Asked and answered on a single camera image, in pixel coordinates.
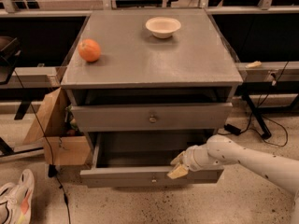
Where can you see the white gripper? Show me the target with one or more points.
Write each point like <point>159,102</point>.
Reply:
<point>191,160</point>

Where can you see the grey drawer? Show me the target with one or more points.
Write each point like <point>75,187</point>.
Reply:
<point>142,159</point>
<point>151,109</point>

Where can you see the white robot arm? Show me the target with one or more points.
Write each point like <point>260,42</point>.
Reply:
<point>220,150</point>

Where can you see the grey top drawer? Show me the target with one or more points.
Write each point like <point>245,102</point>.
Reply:
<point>151,109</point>

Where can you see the grey wooden drawer cabinet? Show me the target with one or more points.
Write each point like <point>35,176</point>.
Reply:
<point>133,58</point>

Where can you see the brown cardboard box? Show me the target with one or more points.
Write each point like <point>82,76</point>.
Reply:
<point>49,129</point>

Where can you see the small yellow foam piece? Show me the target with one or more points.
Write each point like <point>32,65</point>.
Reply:
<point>253,65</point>

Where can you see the white paper bowl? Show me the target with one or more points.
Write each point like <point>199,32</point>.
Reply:
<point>163,27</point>

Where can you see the orange fruit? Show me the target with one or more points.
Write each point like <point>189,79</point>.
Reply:
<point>89,50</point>

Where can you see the white and orange sneaker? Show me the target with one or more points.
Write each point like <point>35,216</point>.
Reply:
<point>15,200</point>

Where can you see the black chair left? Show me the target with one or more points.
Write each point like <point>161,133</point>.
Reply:
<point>10,50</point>

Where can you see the black power adapter with cable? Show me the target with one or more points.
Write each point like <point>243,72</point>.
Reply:
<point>231,129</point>

